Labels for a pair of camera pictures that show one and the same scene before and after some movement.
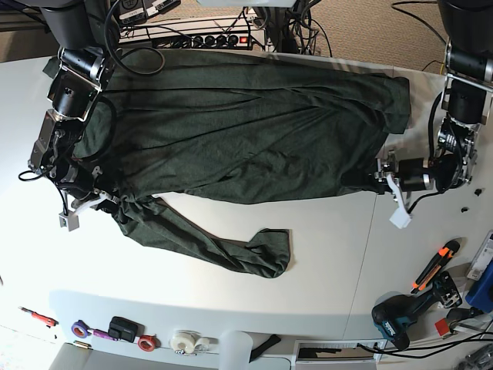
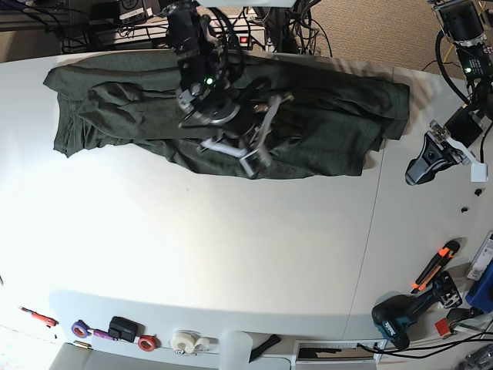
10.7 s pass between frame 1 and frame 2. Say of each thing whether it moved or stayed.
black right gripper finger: moved
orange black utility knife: stayed
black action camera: stayed
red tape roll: stayed
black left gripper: moved
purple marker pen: stayed
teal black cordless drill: stayed
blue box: stayed
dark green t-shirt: moved
